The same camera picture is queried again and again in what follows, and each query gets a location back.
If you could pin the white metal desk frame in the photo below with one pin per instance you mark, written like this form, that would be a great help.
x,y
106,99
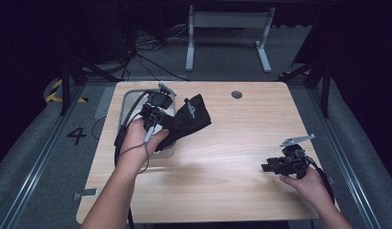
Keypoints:
x,y
228,19

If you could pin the grey table grommet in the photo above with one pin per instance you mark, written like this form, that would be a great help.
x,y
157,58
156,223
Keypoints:
x,y
236,94

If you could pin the person's right hand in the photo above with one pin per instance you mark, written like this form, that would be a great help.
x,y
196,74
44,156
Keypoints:
x,y
311,189

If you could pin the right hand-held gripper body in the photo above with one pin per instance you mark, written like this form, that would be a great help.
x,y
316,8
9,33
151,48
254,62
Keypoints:
x,y
293,160

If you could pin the person's left hand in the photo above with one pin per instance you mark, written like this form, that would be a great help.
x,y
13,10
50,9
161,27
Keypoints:
x,y
136,143

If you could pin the metal floor rail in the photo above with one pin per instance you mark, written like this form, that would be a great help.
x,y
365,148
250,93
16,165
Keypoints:
x,y
349,165
41,162

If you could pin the grey tape strip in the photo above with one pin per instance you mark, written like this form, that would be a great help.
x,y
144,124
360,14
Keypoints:
x,y
87,193

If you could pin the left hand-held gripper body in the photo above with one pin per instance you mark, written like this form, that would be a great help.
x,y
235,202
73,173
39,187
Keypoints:
x,y
157,108

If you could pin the grey plastic bin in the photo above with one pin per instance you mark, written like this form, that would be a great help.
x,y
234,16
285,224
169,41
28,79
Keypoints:
x,y
128,101

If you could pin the black metal stand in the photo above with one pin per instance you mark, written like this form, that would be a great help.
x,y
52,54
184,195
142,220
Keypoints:
x,y
325,86
66,86

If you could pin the black glove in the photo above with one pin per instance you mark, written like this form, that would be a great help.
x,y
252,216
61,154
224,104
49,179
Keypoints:
x,y
190,119

